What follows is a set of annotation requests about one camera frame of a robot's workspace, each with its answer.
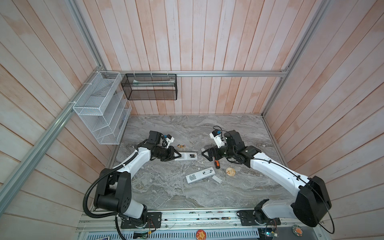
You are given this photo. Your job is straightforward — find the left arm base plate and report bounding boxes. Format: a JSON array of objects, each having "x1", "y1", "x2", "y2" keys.
[{"x1": 121, "y1": 212, "x2": 162, "y2": 230}]

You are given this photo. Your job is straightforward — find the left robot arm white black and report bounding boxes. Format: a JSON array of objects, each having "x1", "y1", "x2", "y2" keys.
[{"x1": 83, "y1": 131, "x2": 182, "y2": 228}]

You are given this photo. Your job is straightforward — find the round wooden coaster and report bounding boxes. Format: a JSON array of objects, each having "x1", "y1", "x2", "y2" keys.
[{"x1": 226, "y1": 167, "x2": 236, "y2": 177}]

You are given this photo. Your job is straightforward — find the round badge right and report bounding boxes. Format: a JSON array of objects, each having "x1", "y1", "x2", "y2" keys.
[{"x1": 292, "y1": 225, "x2": 303, "y2": 237}]

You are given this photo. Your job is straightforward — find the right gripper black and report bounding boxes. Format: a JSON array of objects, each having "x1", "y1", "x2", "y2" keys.
[{"x1": 201, "y1": 143, "x2": 235, "y2": 161}]

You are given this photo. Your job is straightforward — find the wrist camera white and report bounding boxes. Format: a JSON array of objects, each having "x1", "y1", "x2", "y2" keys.
[
  {"x1": 210, "y1": 129, "x2": 225, "y2": 149},
  {"x1": 162, "y1": 135, "x2": 175, "y2": 148}
]

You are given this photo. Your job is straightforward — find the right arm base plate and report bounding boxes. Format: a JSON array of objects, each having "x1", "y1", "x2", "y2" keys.
[{"x1": 237, "y1": 210, "x2": 281, "y2": 226}]

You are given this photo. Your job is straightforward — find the white battery cover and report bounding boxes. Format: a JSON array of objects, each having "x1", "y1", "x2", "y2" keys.
[{"x1": 212, "y1": 176, "x2": 223, "y2": 184}]

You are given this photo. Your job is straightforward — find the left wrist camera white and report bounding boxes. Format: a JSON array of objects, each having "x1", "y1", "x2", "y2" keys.
[{"x1": 162, "y1": 135, "x2": 175, "y2": 148}]

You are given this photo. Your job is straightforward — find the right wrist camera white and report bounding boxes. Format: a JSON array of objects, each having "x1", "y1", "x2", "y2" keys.
[{"x1": 210, "y1": 129, "x2": 225, "y2": 149}]

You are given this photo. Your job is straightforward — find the aluminium front rail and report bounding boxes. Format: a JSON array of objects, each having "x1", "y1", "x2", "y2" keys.
[{"x1": 77, "y1": 206, "x2": 325, "y2": 233}]

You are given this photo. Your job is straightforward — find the black wire mesh basket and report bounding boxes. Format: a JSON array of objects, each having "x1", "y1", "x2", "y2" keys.
[{"x1": 121, "y1": 73, "x2": 178, "y2": 101}]

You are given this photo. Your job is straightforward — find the white wire mesh shelf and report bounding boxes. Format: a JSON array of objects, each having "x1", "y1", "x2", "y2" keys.
[{"x1": 73, "y1": 71, "x2": 132, "y2": 145}]

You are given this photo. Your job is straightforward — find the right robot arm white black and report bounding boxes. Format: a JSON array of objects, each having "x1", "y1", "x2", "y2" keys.
[{"x1": 202, "y1": 126, "x2": 332, "y2": 228}]

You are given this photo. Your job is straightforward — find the white remote control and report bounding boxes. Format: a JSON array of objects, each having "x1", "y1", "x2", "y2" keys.
[
  {"x1": 175, "y1": 152, "x2": 198, "y2": 161},
  {"x1": 186, "y1": 167, "x2": 216, "y2": 184}
]

